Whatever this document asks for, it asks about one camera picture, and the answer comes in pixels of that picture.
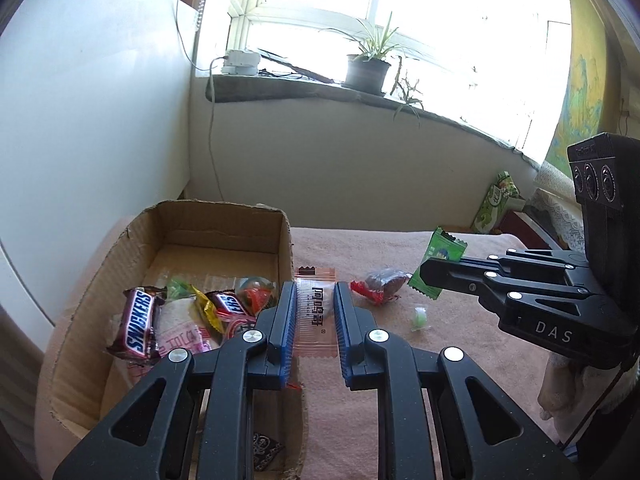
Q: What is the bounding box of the white lace cloth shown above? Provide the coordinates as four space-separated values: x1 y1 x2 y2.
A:
530 162 589 251

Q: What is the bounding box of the long brown chocolate bar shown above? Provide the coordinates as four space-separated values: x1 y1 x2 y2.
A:
106 287 167 364

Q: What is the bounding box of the person's right hand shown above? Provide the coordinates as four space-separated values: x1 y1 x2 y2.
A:
537 350 640 431

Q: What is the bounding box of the clear red candy packet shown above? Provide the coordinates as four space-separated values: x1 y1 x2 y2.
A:
234 276 279 314

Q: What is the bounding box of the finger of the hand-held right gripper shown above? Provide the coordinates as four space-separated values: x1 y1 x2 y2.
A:
419 257 597 312
459 249 592 270

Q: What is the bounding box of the green printed bag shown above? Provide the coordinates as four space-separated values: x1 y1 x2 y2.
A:
472 171 526 235

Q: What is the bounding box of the cardboard box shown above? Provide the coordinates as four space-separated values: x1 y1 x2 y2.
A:
35 200 311 480

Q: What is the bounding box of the white window frame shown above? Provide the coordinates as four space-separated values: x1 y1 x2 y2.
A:
195 0 571 161

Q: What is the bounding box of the wall map poster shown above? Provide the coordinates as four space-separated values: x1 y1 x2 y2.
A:
545 0 632 181

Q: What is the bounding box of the small brown chocolate bar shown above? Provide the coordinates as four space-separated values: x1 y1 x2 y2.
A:
207 290 257 343

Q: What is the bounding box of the clear orange striped packet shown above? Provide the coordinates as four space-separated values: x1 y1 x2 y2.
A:
294 266 337 358

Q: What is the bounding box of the pink white snack packet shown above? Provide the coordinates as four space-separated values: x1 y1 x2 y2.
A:
125 297 222 361

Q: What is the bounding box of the dark stick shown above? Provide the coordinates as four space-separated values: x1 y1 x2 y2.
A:
257 50 342 84

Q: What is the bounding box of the potted spider plant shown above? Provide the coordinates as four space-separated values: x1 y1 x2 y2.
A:
320 10 426 96

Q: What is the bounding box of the grey stone windowsill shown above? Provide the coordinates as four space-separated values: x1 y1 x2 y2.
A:
205 74 546 166

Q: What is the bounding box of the white cabinet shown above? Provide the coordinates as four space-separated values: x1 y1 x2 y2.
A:
0 0 201 346

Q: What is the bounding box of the pink blanket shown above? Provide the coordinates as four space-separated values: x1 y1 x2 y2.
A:
287 225 601 480

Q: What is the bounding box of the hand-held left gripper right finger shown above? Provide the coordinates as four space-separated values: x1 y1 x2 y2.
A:
332 281 557 480

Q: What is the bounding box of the white cable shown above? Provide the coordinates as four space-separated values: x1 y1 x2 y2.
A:
207 57 224 200
175 0 223 72

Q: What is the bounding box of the red wrapped brown candy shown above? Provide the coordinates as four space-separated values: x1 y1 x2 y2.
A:
350 268 414 306

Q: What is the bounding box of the small trailing plant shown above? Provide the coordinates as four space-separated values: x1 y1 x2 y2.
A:
390 57 427 121

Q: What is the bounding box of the yellow snack packet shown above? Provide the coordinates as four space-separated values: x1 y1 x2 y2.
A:
192 284 226 335

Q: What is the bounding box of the green candy packet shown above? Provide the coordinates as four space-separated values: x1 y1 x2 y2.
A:
407 226 468 301
166 276 196 302

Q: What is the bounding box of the black cable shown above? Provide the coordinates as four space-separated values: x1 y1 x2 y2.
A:
562 355 633 453

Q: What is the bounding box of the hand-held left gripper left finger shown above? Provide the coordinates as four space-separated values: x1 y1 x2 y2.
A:
52 281 299 480

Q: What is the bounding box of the black patterned candy packet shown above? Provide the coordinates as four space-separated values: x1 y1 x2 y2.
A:
252 432 284 471

